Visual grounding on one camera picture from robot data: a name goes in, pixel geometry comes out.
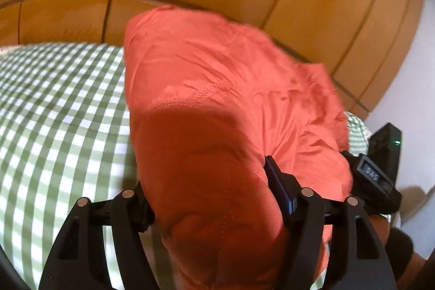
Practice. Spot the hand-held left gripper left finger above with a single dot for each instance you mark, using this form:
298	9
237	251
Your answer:
136	205

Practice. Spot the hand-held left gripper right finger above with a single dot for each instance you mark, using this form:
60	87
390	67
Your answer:
282	189

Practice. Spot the red puffer jacket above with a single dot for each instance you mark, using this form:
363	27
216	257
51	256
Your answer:
210	89

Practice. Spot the person's right forearm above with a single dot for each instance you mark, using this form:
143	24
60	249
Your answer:
379	229

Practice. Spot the green checked bed sheet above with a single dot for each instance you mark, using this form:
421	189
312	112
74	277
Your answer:
51	106

